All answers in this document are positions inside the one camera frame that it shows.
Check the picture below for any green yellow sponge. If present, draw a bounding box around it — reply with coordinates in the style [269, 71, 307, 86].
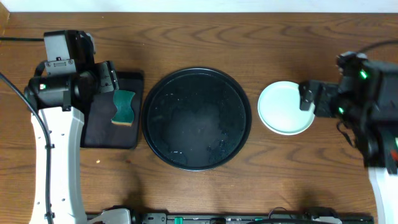
[111, 90, 135, 126]

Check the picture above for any pale green plate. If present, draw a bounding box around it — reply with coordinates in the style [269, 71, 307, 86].
[257, 81, 315, 136]

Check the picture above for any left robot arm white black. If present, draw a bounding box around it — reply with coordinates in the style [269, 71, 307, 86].
[25, 61, 131, 223]

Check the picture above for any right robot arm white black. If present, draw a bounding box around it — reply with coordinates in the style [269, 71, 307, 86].
[298, 52, 397, 223]

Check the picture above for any black rectangular sponge tray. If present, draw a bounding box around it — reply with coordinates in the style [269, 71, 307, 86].
[80, 70, 144, 149]

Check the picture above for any round black serving tray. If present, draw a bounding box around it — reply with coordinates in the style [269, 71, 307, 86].
[142, 67, 252, 171]

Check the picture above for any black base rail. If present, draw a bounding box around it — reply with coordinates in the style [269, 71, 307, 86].
[86, 206, 375, 224]

